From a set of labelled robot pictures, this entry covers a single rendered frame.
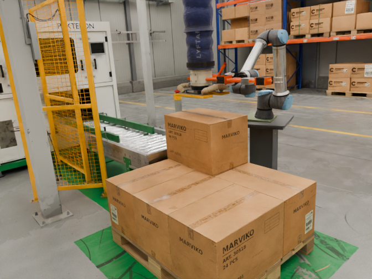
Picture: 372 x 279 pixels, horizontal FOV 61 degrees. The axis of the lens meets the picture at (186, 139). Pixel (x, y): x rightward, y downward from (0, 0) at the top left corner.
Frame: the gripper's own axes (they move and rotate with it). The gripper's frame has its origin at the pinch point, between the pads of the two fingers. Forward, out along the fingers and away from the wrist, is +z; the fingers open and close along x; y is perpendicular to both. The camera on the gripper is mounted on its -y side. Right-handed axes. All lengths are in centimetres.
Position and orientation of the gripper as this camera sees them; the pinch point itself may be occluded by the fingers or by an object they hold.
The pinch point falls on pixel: (226, 79)
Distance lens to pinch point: 238.6
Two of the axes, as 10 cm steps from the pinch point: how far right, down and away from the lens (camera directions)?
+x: -0.6, -9.6, -2.7
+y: -6.5, -1.7, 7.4
